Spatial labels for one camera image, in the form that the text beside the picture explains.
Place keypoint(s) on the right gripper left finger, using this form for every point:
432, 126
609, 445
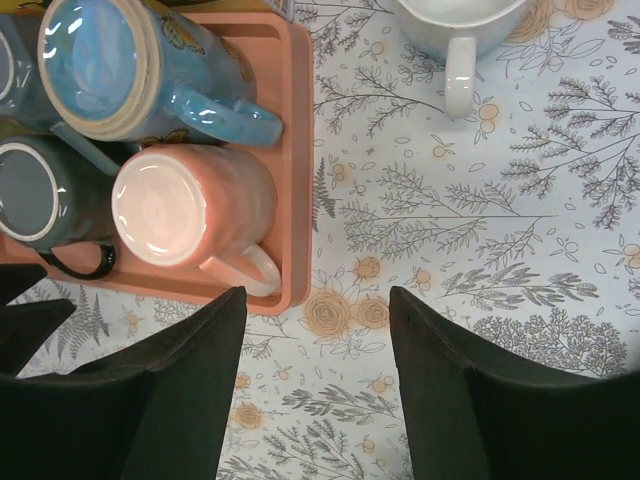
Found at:
157, 409

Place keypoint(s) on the white blue mug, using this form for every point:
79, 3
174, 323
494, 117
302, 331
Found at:
457, 33

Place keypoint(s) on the pink tray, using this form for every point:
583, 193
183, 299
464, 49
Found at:
280, 55

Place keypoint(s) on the pink mug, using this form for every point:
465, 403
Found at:
190, 206

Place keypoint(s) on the floral table mat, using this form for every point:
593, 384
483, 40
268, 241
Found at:
520, 223

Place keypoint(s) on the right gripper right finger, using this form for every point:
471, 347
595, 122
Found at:
474, 410

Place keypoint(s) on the blue-grey mug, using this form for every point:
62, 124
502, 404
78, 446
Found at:
24, 99

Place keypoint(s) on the blue floral mug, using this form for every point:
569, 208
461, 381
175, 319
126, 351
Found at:
137, 71

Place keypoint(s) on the dark grey mug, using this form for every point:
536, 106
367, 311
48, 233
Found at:
52, 196

